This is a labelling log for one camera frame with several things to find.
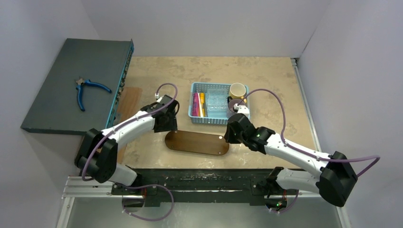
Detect purple mug with black handle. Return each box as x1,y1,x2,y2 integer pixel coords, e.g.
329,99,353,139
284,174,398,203
227,96,241,114

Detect dark wooden oval tray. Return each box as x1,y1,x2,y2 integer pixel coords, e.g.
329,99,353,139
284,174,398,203
164,130,230,156

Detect yellow ceramic mug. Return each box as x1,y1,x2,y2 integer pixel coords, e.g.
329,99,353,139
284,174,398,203
229,83,247,99

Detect light blue perforated plastic basket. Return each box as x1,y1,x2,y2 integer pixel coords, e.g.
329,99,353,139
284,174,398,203
188,82,231,125

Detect clear textured glass dish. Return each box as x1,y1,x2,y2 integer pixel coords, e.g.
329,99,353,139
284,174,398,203
206,89,228,116

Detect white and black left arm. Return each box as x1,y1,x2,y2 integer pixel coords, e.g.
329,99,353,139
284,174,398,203
75,95,180,194

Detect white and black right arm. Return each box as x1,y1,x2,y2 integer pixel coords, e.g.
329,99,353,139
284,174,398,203
224,114,358,207

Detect pink toothpaste tube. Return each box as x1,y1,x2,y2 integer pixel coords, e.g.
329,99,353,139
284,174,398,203
192,92,200,117

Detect white toothbrush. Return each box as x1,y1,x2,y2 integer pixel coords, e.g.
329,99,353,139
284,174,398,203
197,92,204,117

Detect yellow toothpaste tube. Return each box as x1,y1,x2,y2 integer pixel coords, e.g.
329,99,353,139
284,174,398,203
199,93,206,117

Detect light wooden board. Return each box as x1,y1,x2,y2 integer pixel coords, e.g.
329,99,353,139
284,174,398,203
116,87,143,165

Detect dark grey box blue edge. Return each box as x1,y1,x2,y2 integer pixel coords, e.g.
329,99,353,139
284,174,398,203
21,38,134,135

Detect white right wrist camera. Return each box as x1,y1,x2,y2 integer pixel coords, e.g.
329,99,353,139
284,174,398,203
233,104,250,118

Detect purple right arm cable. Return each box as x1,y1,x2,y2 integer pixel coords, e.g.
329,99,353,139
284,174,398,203
236,88,381,177

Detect blue handled pliers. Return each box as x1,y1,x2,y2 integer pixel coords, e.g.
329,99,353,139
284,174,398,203
75,77,112,112

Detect aluminium extrusion rail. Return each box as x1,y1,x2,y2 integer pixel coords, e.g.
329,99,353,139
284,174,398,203
62,176,113,198

